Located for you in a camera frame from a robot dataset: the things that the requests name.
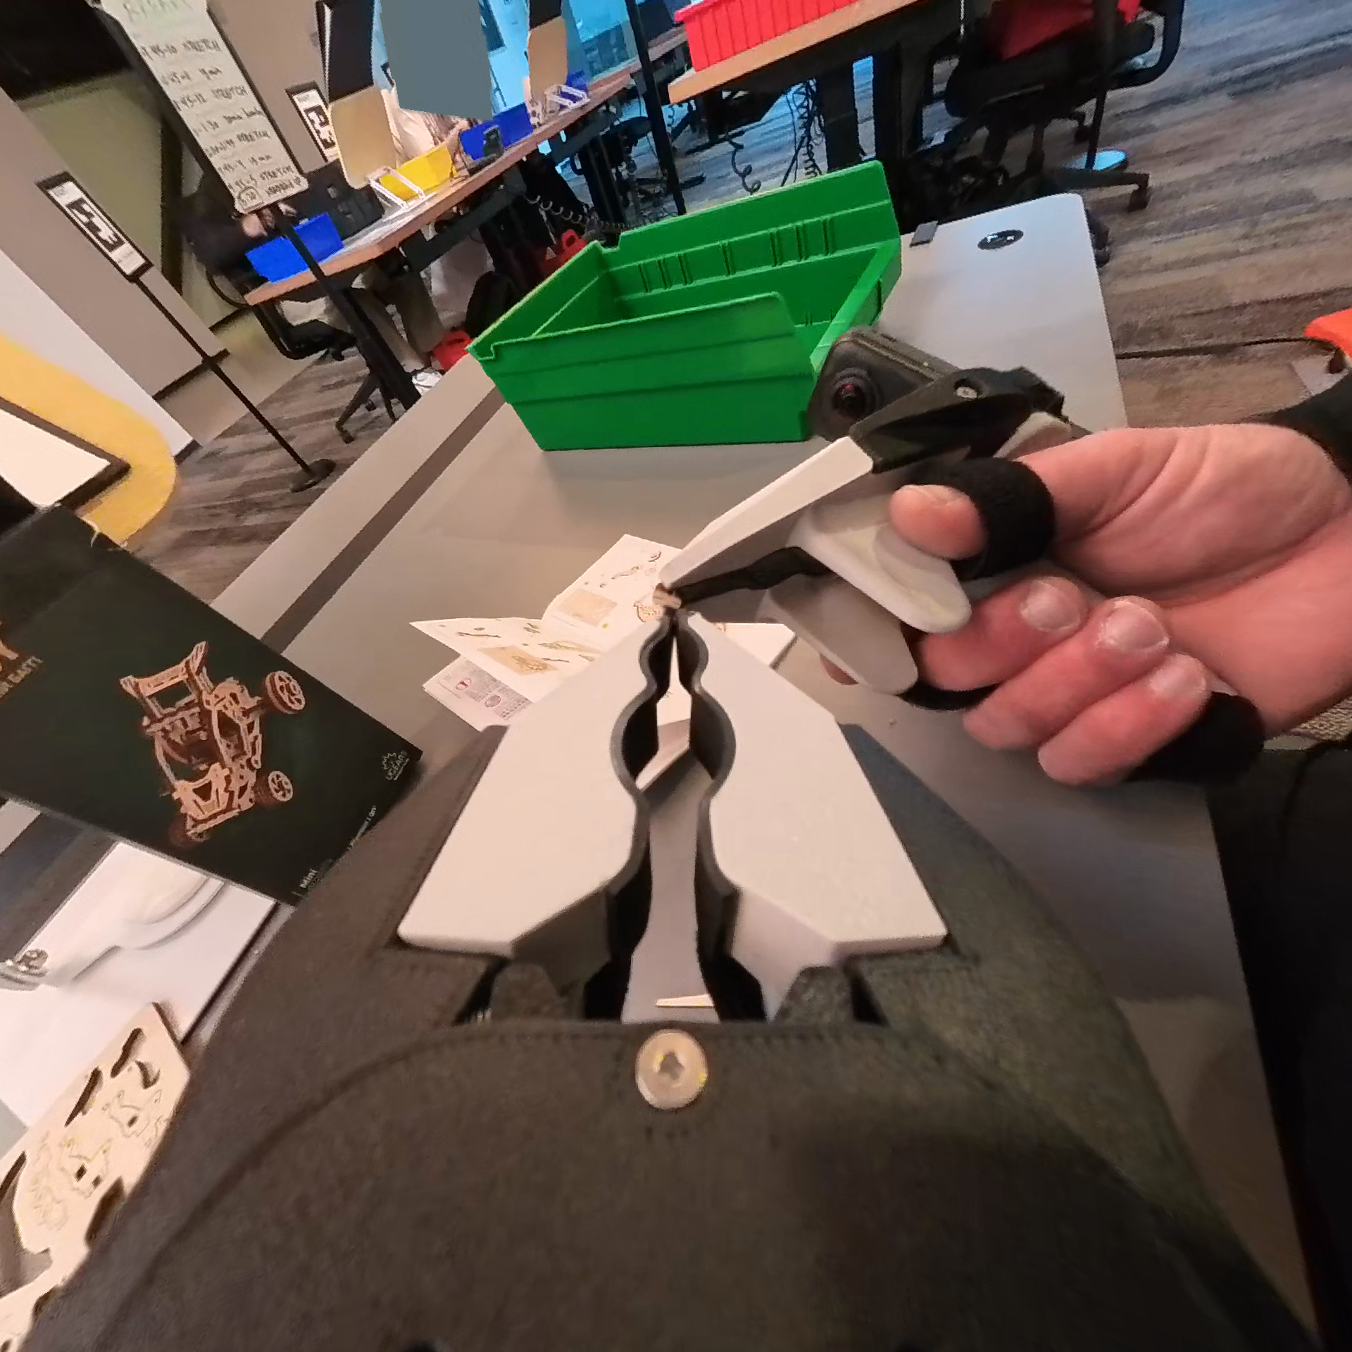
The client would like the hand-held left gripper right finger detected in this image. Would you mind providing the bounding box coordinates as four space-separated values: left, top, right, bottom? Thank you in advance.
676 614 951 1021

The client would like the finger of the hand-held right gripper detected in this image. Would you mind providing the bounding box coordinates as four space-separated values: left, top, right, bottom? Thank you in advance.
660 438 880 614

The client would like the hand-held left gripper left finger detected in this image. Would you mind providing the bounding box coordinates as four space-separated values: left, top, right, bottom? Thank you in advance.
399 622 679 997

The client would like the black model kit box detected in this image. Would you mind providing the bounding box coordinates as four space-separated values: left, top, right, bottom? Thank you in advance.
0 507 424 908

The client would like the wooden model parts sheet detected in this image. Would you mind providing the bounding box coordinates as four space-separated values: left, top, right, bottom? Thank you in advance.
0 1001 193 1345

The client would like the person's right hand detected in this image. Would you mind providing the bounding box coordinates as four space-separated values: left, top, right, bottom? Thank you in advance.
824 429 1352 790

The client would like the instruction sheet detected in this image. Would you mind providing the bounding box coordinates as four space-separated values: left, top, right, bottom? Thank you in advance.
411 536 797 734

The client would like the green plastic bin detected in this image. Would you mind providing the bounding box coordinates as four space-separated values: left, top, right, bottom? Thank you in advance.
468 161 901 454

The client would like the black office chair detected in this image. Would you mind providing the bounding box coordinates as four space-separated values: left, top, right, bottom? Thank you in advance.
943 0 1186 218

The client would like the desk with red bin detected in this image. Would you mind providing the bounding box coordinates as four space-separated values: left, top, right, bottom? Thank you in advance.
668 0 937 195

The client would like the red plastic bin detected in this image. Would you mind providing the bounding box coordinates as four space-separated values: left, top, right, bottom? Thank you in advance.
675 0 923 72

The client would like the wooden desk with bins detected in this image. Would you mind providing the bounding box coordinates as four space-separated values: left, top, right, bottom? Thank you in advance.
245 72 637 446

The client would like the blue plastic bin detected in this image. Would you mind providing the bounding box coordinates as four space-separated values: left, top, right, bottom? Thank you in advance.
459 101 532 161
247 215 345 285

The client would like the yellow plastic bin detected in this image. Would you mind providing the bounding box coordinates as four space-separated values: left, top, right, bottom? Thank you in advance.
377 142 459 202

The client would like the person's dark clothing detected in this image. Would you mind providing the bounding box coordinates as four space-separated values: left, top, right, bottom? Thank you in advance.
1205 729 1352 1352

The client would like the small tag sign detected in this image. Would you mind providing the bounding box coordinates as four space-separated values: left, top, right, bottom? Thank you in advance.
285 81 344 167

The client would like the handwritten flip chart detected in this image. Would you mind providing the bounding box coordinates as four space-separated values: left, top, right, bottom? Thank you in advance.
99 0 311 215

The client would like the tag sign on stand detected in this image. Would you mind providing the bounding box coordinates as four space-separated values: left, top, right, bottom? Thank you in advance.
38 170 339 495

